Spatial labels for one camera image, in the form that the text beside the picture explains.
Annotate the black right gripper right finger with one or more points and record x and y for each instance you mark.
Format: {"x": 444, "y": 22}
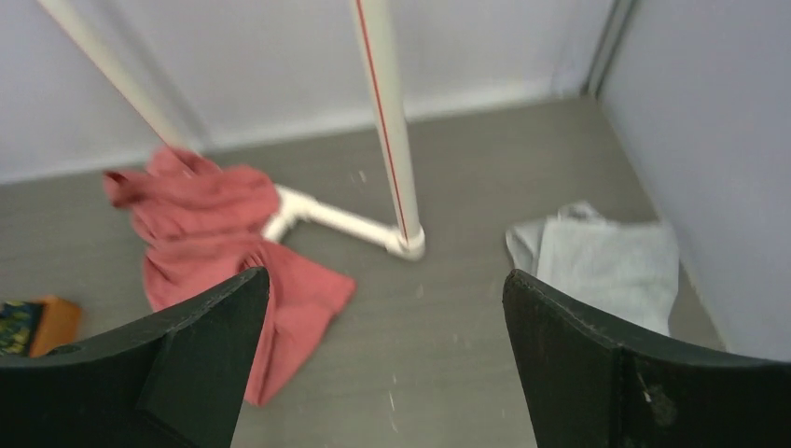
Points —
{"x": 591, "y": 379}

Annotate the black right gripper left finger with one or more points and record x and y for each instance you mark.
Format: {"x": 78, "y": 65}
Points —
{"x": 175, "y": 378}

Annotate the white PVC pipe frame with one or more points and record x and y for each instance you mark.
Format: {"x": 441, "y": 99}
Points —
{"x": 376, "y": 40}

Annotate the grey cloth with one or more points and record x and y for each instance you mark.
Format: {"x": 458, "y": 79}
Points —
{"x": 629, "y": 270}

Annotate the orange compartment tray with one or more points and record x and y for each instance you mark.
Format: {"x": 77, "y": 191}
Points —
{"x": 58, "y": 325}

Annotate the red cloth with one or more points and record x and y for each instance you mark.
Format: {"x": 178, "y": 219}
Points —
{"x": 203, "y": 224}

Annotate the rolled green tie in tray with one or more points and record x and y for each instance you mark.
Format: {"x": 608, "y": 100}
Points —
{"x": 19, "y": 323}

